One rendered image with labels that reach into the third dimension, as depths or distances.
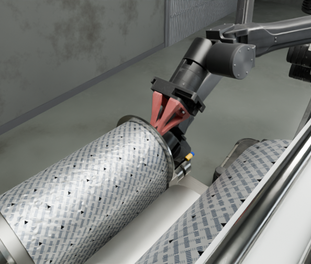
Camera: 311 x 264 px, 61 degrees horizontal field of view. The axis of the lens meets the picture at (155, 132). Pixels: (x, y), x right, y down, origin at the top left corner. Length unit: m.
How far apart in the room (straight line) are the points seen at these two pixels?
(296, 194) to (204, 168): 2.04
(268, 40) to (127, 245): 0.45
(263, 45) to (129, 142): 0.33
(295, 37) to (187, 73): 0.23
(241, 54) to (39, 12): 2.51
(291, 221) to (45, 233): 0.27
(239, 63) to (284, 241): 0.34
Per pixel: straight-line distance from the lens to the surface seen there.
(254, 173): 0.26
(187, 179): 0.92
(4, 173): 2.48
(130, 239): 0.40
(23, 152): 2.61
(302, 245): 0.19
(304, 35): 0.63
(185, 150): 0.69
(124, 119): 0.48
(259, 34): 0.58
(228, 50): 0.47
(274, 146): 0.30
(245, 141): 2.19
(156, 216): 0.42
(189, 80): 0.50
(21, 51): 2.80
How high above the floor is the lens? 1.58
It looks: 38 degrees down
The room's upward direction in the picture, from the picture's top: straight up
